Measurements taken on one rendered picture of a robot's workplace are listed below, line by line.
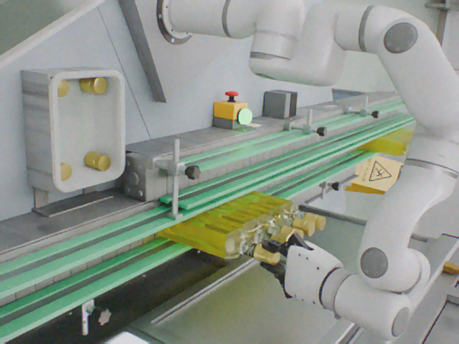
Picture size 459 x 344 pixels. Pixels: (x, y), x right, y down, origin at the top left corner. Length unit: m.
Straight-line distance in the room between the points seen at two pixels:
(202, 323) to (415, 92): 0.58
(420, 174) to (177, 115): 0.70
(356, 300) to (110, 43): 0.72
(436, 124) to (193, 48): 0.68
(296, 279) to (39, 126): 0.55
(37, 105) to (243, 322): 0.57
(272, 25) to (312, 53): 0.11
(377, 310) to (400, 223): 0.15
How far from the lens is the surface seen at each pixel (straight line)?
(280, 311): 1.09
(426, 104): 0.81
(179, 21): 1.19
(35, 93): 0.99
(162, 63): 1.21
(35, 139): 1.02
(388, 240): 0.80
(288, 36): 1.05
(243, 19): 1.09
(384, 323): 0.85
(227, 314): 1.07
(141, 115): 1.24
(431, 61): 0.83
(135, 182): 1.10
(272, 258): 1.01
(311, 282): 0.94
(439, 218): 7.21
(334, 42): 0.99
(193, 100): 1.38
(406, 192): 0.83
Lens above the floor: 1.60
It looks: 33 degrees down
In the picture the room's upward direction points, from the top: 104 degrees clockwise
